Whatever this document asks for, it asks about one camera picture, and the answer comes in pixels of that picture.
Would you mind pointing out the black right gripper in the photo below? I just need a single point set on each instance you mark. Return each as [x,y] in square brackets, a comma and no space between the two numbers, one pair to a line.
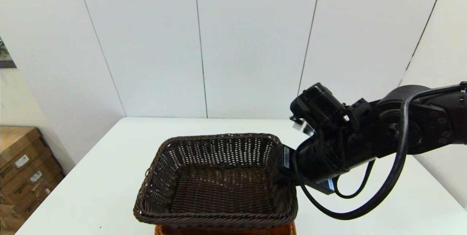
[321,162]

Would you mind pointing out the dark brown wicker basket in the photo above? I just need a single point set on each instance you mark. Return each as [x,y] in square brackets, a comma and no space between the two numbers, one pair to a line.
[215,191]

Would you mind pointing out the orange wicker basket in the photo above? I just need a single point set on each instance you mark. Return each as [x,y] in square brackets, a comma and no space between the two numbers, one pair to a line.
[226,231]

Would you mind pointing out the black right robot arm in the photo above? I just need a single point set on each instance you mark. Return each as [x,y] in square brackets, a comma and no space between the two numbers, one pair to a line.
[427,125]

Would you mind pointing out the brown cardboard box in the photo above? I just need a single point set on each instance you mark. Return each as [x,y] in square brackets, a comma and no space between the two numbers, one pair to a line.
[47,171]
[14,143]
[36,198]

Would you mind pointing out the green plant on dark ledge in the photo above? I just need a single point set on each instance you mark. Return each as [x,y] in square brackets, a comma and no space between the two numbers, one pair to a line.
[3,52]

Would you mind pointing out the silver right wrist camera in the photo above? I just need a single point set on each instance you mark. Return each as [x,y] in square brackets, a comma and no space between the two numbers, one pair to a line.
[303,127]

